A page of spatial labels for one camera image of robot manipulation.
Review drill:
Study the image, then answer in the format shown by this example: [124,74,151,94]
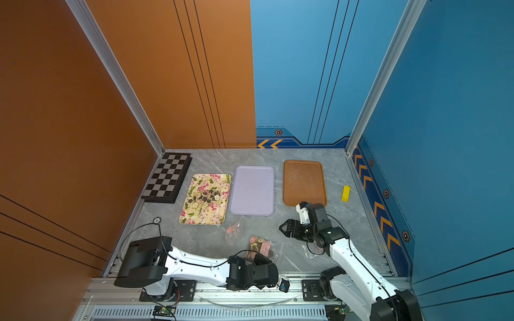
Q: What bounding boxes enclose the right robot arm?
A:
[279,202,424,320]

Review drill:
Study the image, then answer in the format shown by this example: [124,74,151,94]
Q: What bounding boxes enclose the yellow rectangular block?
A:
[341,185,351,202]

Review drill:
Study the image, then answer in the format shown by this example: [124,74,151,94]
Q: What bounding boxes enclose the left green circuit board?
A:
[152,305,177,321]

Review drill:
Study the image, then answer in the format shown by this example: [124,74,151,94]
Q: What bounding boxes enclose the brown plastic tray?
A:
[282,160,327,207]

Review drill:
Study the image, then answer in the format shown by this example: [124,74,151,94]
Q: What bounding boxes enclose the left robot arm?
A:
[114,237,279,297]

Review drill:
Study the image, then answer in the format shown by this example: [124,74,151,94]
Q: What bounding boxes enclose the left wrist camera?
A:
[278,278,290,293]

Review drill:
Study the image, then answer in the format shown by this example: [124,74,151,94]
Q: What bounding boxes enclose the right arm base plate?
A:
[301,279,336,302]

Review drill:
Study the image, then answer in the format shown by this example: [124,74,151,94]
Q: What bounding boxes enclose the floral pattern tray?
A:
[179,174,232,226]

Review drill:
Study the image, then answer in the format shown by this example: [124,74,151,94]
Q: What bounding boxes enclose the ziploc bag of beige cookies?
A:
[225,222,242,246]

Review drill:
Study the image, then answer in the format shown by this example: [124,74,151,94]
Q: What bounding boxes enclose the ziploc bag of pink cookies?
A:
[305,242,325,259]

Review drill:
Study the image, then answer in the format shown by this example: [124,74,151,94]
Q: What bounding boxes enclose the black white chessboard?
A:
[141,152,192,204]

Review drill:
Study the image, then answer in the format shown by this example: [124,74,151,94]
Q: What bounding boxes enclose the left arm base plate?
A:
[139,279,197,303]

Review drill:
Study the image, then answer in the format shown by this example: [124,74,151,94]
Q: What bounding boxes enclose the lavender plastic tray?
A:
[229,165,275,216]

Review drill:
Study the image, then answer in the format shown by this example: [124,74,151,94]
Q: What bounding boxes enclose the green circuit board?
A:
[325,305,347,321]
[152,305,177,321]

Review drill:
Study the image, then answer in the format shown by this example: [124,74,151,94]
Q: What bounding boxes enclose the right green circuit board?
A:
[325,305,347,321]

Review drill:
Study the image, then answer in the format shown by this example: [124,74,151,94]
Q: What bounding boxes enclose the ziploc bag of mixed cookies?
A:
[244,235,285,274]

